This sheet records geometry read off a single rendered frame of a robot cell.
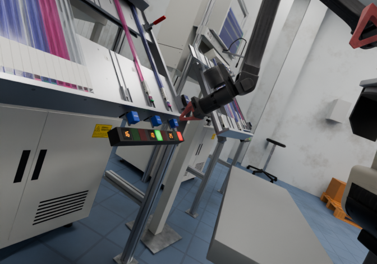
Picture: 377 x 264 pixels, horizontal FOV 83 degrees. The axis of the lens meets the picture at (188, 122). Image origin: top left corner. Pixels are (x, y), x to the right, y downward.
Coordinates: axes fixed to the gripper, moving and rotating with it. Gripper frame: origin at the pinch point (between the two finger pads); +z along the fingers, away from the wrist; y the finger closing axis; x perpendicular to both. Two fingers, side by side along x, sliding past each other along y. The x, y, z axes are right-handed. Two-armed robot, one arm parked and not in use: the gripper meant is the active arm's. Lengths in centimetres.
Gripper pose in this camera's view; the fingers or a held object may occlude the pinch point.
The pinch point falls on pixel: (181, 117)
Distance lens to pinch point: 76.1
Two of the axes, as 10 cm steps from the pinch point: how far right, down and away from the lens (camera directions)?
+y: -4.5, -0.8, -8.9
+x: 3.4, 9.1, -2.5
